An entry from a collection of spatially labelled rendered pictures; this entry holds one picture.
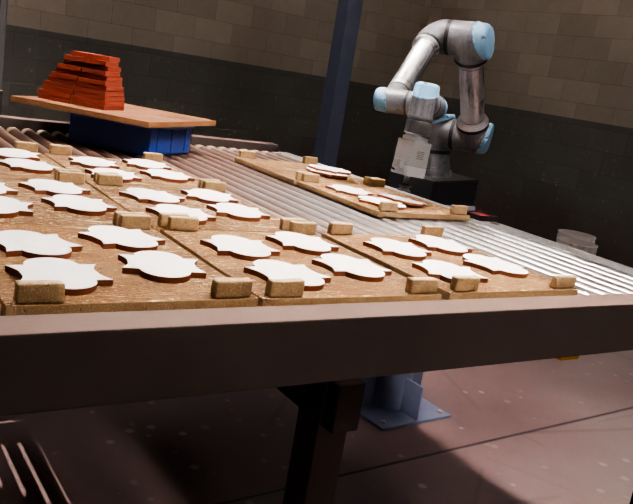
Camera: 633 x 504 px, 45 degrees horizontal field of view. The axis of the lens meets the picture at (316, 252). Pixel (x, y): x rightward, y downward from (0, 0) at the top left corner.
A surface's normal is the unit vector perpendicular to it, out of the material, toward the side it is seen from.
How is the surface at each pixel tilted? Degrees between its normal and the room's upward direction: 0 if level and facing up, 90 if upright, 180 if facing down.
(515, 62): 90
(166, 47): 90
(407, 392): 90
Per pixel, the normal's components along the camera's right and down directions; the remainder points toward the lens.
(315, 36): 0.58, 0.27
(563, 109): -0.79, 0.00
